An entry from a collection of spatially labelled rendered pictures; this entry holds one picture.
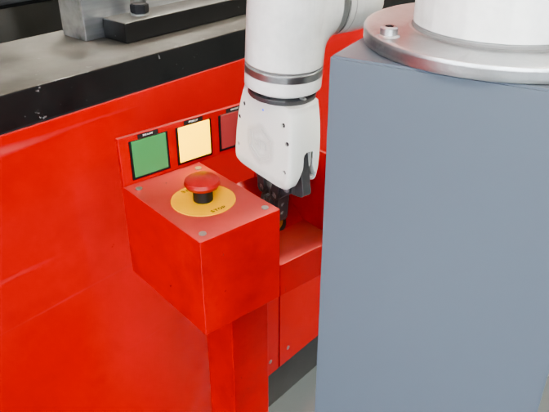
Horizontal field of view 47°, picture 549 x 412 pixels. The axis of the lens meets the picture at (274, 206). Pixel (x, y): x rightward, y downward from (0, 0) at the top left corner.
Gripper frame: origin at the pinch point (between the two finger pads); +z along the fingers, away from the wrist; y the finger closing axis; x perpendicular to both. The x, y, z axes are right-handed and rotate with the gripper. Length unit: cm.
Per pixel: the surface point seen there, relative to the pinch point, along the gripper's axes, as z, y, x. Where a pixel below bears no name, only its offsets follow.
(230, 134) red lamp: -5.7, -9.4, 0.2
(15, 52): -10.2, -38.6, -15.1
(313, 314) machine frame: 59, -26, 38
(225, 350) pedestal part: 18.6, 1.4, -8.1
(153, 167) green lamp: -4.7, -9.3, -11.2
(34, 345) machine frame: 23.6, -19.1, -25.8
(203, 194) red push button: -5.3, -0.1, -10.3
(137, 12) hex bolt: -14.1, -35.3, 2.4
